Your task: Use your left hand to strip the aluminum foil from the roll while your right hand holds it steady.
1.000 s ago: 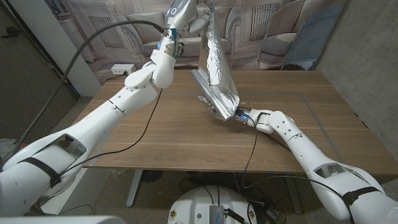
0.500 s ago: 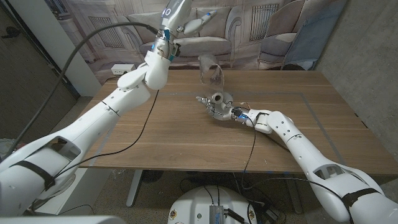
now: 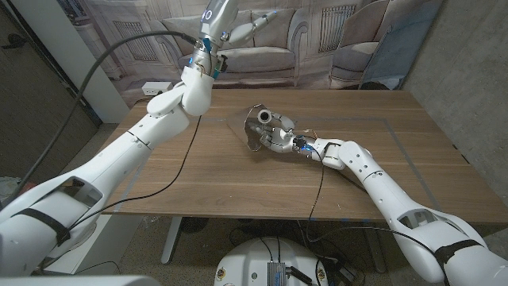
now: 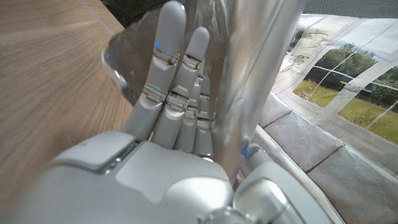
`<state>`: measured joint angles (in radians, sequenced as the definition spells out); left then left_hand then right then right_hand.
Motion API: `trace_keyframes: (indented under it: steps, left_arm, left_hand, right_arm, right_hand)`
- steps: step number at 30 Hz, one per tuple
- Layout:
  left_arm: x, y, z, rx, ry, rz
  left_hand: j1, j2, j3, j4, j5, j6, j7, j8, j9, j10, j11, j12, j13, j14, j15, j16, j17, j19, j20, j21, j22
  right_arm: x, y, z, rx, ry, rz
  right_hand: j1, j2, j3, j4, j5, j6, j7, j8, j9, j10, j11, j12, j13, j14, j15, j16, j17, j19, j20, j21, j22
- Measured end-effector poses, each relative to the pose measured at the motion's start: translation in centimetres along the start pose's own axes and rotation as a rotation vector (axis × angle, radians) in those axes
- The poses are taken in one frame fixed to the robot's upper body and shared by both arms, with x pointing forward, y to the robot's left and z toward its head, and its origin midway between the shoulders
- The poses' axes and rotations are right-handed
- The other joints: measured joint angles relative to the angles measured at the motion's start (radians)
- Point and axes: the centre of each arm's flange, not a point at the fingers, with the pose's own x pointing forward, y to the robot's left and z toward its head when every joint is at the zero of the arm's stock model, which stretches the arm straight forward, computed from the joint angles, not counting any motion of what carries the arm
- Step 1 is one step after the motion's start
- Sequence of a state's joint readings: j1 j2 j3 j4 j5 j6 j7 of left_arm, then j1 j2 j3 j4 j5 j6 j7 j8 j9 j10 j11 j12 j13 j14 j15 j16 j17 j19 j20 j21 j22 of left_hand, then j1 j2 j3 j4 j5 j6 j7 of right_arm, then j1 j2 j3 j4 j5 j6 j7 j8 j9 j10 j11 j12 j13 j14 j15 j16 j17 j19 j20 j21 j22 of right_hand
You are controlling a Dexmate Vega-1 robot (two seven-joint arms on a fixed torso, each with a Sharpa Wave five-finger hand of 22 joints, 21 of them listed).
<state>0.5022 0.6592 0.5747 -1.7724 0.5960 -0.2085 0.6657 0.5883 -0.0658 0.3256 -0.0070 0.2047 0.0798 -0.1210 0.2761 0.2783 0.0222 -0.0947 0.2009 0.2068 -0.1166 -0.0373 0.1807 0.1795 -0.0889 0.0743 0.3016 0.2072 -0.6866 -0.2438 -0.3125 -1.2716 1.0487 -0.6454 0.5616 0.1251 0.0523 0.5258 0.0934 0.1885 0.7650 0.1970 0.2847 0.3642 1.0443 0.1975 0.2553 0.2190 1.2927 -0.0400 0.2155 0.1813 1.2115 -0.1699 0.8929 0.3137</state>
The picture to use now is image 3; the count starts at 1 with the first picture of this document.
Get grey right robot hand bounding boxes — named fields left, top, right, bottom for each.
left=253, top=113, right=315, bottom=154

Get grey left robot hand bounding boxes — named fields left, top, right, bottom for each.
left=189, top=0, right=279, bottom=79

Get aluminum foil roll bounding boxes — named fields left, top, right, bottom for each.
left=225, top=103, right=297, bottom=153

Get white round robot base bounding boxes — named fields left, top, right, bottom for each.
left=214, top=237, right=329, bottom=286

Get white power outlet box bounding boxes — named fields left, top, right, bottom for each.
left=141, top=81, right=175, bottom=97

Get silver electronics box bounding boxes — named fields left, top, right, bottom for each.
left=266, top=261, right=287, bottom=286

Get black connector plug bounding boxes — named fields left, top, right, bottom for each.
left=285, top=265, right=314, bottom=286

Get grey table leg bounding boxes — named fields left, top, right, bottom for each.
left=363, top=221, right=388, bottom=274

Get white table leg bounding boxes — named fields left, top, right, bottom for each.
left=160, top=216, right=183, bottom=265

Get grey blue leaning panel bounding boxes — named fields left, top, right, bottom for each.
left=359, top=0, right=444, bottom=91

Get white floor board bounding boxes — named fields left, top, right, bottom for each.
left=47, top=214, right=144, bottom=276

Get dark textured door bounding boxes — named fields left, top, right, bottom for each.
left=0, top=7, right=100, bottom=187

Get white crumpled plastic bag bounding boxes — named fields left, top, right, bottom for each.
left=0, top=176, right=21, bottom=198

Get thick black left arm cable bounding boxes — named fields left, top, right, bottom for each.
left=0, top=30, right=198, bottom=210

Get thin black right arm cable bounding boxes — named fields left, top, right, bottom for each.
left=305, top=146, right=441, bottom=259

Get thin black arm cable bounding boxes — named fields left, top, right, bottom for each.
left=67, top=114, right=203, bottom=231
left=305, top=146, right=441, bottom=259

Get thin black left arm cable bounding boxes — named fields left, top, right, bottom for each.
left=67, top=114, right=203, bottom=231

